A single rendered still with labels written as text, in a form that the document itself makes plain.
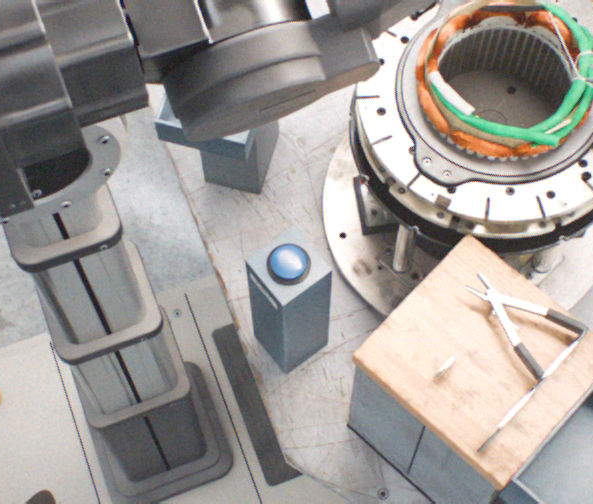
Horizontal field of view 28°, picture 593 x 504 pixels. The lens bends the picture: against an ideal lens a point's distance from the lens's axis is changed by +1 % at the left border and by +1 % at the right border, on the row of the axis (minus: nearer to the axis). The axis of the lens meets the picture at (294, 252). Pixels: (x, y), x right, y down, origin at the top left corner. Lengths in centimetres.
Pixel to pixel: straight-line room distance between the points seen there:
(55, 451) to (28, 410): 9
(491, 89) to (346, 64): 89
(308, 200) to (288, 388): 27
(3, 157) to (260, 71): 12
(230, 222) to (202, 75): 107
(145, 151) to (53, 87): 205
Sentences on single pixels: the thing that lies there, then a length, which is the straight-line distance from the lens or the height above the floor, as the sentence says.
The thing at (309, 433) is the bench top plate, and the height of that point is 78.
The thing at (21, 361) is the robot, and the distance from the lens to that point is 213.
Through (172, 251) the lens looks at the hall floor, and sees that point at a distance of 244.
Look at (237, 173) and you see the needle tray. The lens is 157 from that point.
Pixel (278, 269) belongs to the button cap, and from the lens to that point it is 128.
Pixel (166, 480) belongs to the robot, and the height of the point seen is 30.
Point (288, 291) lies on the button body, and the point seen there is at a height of 103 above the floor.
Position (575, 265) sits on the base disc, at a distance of 159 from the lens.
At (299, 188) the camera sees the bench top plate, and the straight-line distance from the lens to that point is 162.
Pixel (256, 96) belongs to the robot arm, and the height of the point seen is 178.
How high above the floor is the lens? 223
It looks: 67 degrees down
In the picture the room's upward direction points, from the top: 1 degrees counter-clockwise
